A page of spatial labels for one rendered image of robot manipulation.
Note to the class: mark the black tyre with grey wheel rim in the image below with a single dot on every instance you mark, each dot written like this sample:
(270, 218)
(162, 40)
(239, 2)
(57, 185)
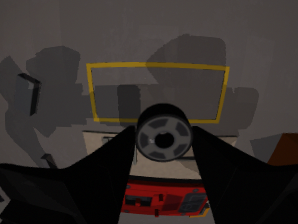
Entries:
(168, 119)

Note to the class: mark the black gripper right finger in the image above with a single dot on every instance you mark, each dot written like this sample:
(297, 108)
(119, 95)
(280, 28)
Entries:
(240, 188)

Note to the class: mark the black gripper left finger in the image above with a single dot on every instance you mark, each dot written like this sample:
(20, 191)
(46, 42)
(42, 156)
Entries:
(92, 190)

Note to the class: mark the yellow rectangular tape outline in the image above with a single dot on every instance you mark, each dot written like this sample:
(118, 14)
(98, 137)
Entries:
(156, 64)

